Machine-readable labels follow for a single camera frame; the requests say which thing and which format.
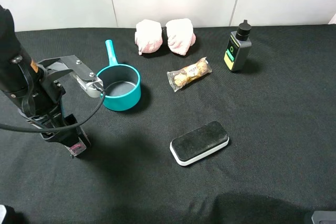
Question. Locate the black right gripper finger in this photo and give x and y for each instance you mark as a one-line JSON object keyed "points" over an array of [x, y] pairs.
{"points": [[54, 137]]}

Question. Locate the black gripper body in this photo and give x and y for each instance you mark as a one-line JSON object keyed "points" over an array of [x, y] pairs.
{"points": [[39, 99]]}

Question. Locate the small black tin box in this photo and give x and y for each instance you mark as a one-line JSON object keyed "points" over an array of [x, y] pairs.
{"points": [[77, 141]]}

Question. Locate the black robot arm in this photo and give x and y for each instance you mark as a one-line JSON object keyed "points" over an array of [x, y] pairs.
{"points": [[13, 58]]}

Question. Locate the dark device bottom left corner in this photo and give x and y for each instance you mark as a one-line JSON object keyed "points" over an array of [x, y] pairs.
{"points": [[9, 216]]}

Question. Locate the black white board eraser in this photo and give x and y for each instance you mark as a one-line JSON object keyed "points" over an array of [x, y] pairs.
{"points": [[199, 143]]}

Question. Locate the wrapped chocolate balls pack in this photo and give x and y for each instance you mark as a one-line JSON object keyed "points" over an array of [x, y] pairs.
{"points": [[180, 78]]}

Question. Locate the black tablecloth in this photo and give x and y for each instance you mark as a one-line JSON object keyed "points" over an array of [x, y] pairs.
{"points": [[279, 113]]}

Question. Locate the grey bottle black cap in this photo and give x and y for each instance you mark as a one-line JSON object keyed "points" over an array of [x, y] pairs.
{"points": [[238, 47]]}

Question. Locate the grey device bottom right corner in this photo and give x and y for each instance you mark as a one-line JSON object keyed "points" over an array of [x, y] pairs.
{"points": [[320, 217]]}

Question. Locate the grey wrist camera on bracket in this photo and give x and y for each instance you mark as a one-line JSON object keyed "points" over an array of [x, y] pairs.
{"points": [[84, 76]]}

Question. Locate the teal saucepan with handle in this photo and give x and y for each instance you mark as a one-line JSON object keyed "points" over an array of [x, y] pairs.
{"points": [[121, 83]]}

